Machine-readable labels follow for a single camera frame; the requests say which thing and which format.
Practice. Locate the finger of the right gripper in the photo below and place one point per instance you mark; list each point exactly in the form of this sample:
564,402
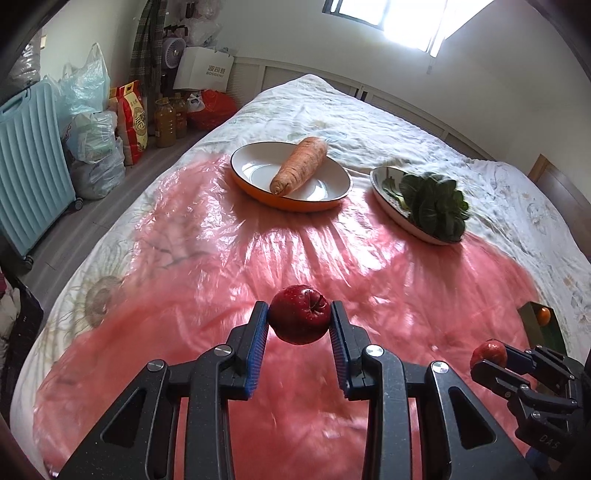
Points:
542,363
506,384

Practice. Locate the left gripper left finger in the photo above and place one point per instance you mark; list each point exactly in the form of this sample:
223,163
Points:
135,438

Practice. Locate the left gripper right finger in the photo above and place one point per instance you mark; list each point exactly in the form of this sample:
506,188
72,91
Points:
427,410

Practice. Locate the small red apple back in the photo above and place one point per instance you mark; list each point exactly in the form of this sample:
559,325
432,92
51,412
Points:
491,350

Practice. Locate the green tray box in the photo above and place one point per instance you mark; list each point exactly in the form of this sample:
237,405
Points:
549,336

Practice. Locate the large orange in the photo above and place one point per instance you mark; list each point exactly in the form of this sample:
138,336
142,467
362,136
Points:
543,316

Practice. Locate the white floral bed quilt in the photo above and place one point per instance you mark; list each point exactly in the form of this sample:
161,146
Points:
186,260

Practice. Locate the wooden headboard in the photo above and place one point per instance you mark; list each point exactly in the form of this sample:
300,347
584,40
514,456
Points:
574,207

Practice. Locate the green leafy vegetable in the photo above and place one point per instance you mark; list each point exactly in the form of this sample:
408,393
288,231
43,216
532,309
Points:
432,203

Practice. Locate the metal oval plate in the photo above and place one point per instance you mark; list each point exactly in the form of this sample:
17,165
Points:
392,208

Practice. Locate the light blue suitcase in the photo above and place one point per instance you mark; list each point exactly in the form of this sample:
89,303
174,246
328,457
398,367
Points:
36,187

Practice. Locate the clear plastic bag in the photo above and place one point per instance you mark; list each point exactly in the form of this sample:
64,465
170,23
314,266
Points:
94,153

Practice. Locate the carrot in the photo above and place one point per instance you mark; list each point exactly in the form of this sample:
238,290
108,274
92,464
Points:
302,163

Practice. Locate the orange ceramic plate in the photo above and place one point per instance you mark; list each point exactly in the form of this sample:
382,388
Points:
253,166

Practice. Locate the amber liquid bottle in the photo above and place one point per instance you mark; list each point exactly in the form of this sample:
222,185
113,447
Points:
165,123

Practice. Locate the yellow red rice bag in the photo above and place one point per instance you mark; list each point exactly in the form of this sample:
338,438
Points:
126,102

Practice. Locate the red plastic bag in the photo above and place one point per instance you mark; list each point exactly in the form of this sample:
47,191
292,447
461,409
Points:
208,109

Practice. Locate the window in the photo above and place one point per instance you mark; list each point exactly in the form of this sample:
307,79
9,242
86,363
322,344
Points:
416,24

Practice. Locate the plaid scarf on rack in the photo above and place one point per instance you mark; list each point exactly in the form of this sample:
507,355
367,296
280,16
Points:
145,60

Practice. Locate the black white printed bag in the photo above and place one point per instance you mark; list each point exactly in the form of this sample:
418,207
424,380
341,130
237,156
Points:
26,70

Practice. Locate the grey white fan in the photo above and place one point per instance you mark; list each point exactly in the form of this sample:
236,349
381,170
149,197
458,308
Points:
173,45

